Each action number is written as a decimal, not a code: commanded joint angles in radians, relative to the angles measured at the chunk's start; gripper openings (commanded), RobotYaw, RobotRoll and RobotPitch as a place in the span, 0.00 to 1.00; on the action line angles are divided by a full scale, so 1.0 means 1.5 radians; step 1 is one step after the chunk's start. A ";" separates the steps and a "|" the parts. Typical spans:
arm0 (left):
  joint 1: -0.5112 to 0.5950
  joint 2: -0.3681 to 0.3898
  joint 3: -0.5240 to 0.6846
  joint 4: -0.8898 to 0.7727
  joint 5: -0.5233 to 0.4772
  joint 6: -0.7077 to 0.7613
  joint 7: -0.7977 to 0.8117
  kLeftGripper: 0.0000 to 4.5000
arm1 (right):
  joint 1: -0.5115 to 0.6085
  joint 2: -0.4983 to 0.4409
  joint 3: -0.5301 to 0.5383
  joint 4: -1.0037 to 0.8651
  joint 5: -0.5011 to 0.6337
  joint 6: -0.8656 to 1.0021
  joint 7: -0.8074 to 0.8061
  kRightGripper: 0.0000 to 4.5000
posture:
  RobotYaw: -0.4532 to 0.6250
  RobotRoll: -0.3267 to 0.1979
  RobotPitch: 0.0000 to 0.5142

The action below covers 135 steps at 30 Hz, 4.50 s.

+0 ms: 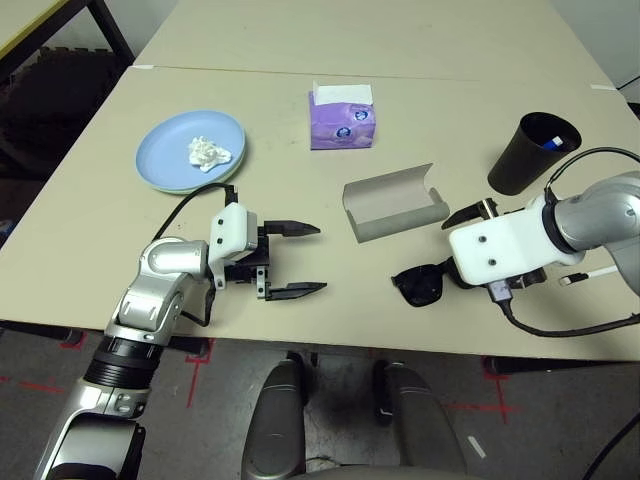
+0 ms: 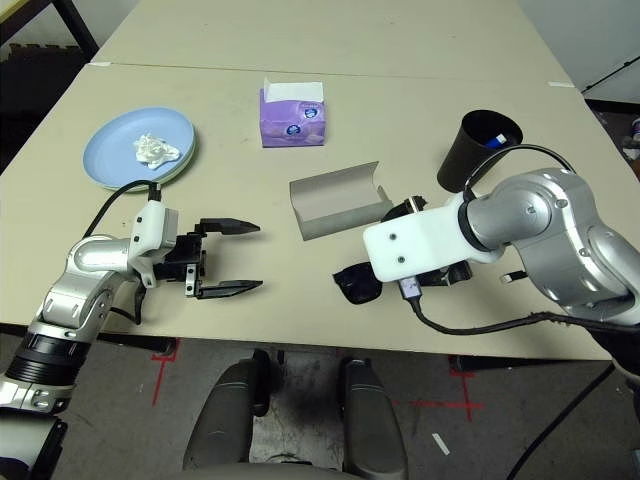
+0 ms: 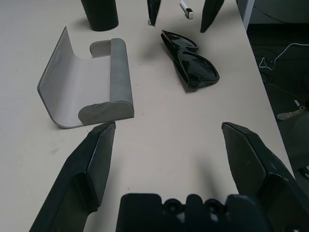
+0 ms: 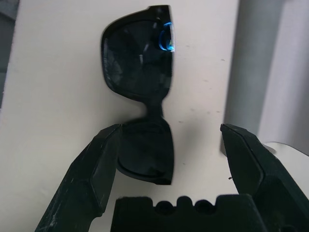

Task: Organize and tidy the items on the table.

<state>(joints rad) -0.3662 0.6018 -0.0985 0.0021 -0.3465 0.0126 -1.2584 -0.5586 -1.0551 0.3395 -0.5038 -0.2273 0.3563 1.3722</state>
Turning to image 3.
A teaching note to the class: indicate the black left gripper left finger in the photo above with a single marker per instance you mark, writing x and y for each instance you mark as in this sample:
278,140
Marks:
77,178

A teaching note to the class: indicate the grey white sneaker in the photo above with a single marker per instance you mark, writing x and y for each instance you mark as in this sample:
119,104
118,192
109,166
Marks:
289,115

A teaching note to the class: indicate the black plastic cup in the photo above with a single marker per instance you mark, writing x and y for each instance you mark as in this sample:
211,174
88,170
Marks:
101,17

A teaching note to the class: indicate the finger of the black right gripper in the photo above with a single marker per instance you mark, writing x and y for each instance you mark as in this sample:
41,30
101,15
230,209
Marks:
211,13
153,12

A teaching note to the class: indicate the grey glasses case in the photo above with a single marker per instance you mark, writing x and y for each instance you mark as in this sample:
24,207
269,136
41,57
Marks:
72,84

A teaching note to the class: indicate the white marker black cap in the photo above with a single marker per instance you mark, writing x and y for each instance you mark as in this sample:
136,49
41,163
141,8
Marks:
187,9

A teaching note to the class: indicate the black sunglasses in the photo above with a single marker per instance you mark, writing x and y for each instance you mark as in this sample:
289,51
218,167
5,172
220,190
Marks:
195,70

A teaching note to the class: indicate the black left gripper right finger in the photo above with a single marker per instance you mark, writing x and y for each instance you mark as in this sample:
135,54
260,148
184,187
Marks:
268,183

